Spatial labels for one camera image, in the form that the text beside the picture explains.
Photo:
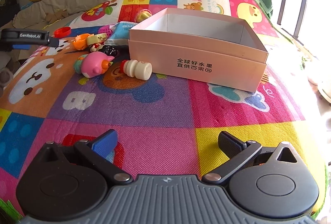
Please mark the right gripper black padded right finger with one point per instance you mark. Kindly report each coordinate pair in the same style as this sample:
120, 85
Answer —
241, 154

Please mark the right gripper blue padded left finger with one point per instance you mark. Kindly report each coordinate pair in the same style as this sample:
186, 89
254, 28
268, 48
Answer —
92, 154

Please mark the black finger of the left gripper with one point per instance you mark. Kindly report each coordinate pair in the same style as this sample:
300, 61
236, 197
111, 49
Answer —
21, 38

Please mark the red plastic lid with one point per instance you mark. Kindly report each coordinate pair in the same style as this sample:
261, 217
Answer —
62, 32

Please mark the orange pumpkin toy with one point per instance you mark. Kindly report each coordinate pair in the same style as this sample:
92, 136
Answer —
80, 41

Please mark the pink pig toy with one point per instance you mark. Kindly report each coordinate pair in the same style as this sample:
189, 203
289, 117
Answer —
93, 64

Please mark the white toy bottle red cap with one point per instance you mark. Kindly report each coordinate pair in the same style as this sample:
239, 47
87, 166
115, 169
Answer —
138, 69

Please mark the black round toy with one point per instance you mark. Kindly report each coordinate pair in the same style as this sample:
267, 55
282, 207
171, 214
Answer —
109, 50

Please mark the blue wet wipes packet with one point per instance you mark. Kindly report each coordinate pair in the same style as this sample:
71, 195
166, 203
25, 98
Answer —
120, 34

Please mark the yellow pink cupcake toy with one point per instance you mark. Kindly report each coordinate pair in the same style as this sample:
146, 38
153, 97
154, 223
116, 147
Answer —
142, 15

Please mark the pink mesh ball toy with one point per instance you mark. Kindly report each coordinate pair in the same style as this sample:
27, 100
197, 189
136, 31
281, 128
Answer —
106, 29

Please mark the beige sofa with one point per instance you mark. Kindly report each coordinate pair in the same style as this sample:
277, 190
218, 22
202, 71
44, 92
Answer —
64, 4

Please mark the colourful cartoon play mat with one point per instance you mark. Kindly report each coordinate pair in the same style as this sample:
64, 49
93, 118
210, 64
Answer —
165, 124

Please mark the pink cardboard box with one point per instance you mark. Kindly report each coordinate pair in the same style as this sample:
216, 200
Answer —
201, 46

